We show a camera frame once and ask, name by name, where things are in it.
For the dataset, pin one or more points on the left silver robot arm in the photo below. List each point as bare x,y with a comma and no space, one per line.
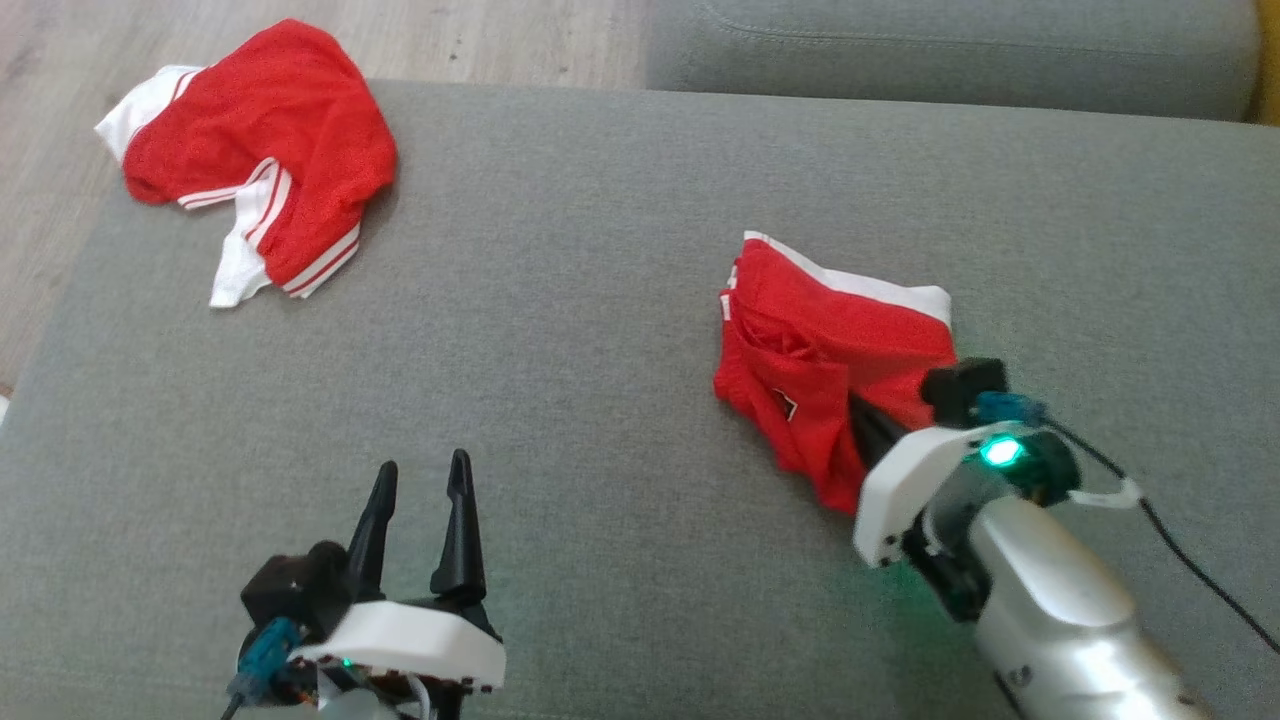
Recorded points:
360,708

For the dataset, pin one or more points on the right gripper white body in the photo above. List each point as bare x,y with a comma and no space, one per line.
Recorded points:
910,480

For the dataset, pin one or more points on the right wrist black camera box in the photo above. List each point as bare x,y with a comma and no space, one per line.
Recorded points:
960,390

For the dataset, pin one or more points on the red shirt with white sleeves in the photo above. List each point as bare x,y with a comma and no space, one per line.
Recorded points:
270,130

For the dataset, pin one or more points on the wide grey sofa seat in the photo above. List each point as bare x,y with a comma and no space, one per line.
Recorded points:
600,400

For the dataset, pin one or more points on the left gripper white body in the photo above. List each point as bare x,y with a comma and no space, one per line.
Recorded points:
420,645

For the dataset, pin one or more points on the yellow sofa backrest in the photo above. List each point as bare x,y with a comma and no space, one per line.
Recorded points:
1270,60

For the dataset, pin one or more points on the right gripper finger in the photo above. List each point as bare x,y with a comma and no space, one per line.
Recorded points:
888,428
864,440

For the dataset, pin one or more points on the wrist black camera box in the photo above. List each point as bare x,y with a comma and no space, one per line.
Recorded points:
295,590
960,390

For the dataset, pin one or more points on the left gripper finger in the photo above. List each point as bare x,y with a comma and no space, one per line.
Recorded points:
372,550
462,550

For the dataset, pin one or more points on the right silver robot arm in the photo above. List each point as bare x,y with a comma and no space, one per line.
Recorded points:
1070,600

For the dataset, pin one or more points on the grey sofa cushion with seam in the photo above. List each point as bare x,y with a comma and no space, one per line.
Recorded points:
950,50

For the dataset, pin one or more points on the red shorts with white stripe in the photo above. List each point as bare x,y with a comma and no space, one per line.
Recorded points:
820,370

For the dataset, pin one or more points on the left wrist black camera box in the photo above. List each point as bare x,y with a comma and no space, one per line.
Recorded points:
295,590

